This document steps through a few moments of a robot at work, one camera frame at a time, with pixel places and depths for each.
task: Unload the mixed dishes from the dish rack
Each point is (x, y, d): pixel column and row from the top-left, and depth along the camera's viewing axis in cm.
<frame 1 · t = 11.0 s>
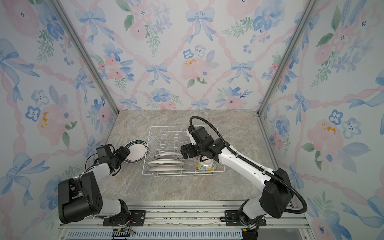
left hand: (124, 151, 92), fingers open
right hand: (187, 148, 80), fingers open
green red rimmed plate: (139, 150, 103), on the table

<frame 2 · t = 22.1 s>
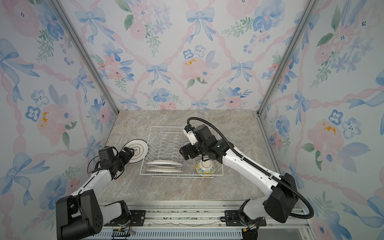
left hand: (129, 152, 89), fingers open
right hand: (186, 146, 77), fingers open
white plate dark rim: (141, 148, 100), point 2 cm above the table
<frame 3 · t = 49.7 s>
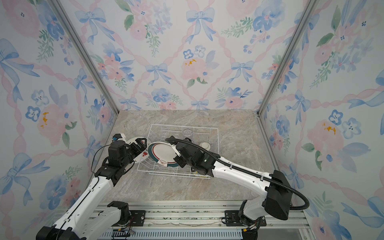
left hand: (141, 141, 80), fingers open
right hand: (176, 149, 76), fingers closed
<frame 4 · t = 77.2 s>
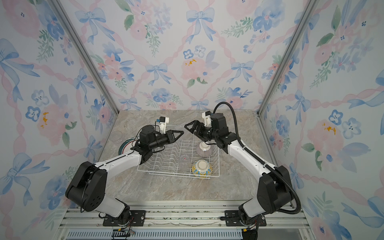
left hand: (183, 132, 79), fingers closed
right hand: (188, 128, 78), fingers open
yellow blue floral bowl: (202, 168, 85), point 7 cm above the table
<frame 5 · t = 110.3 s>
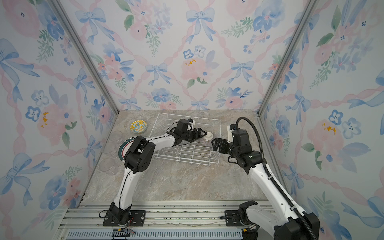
left hand: (205, 134, 98), fingers open
right hand: (218, 141, 79), fingers open
yellow blue floral bowl: (139, 126, 112), point 2 cm above the table
